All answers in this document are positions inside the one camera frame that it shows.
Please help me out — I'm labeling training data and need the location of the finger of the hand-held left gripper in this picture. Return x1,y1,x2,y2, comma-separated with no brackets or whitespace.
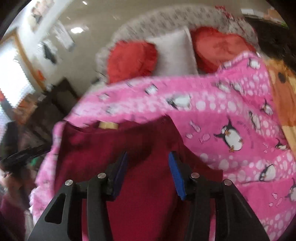
0,144,52,168

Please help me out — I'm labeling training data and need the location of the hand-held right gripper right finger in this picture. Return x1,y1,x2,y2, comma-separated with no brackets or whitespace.
168,151,271,241

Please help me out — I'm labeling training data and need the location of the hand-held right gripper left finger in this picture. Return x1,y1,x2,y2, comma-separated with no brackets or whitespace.
28,151,129,241

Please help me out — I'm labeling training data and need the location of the maroon fleece garment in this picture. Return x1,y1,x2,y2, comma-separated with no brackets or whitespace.
52,115,223,241

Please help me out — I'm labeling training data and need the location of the dark wooden side table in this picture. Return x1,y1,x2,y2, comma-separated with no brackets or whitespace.
14,79,79,149

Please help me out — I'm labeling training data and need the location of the pink penguin print blanket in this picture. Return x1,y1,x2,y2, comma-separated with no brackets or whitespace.
30,51,296,241

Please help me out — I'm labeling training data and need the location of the bright window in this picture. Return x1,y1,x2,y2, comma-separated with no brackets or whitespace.
0,42,36,110

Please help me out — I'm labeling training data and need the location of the red heart cushion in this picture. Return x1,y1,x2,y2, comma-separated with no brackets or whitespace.
106,41,159,84
191,27,256,73

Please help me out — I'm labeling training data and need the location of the white pillow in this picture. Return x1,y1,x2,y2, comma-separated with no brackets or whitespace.
148,26,199,76

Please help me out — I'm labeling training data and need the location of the orange bear print blanket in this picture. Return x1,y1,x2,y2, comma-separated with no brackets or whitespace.
265,59,296,151

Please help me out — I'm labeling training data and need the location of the dark carved wooden cabinet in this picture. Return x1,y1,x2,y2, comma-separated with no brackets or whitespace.
240,16,296,70

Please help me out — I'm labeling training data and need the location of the red patterned cloth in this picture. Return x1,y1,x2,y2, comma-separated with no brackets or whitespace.
215,6,234,19

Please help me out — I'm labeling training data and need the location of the wall calendar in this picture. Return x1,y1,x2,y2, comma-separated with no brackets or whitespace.
52,22,76,50

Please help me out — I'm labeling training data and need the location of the wall poster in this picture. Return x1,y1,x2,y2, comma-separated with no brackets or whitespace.
30,0,55,31

